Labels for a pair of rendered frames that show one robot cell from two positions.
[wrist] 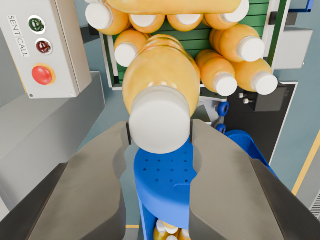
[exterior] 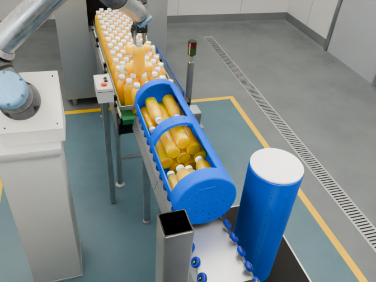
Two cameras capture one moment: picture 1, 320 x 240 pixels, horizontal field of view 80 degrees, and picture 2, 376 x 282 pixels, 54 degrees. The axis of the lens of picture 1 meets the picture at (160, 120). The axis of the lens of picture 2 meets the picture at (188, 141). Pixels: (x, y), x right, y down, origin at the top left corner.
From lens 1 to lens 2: 2.36 m
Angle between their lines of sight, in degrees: 81
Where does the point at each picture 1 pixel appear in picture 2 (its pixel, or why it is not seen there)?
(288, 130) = (308, 259)
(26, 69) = (98, 85)
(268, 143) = (285, 255)
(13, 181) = not seen: hidden behind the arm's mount
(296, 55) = (196, 109)
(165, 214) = (148, 84)
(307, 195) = not seen: outside the picture
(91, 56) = not seen: hidden behind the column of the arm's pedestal
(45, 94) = (103, 88)
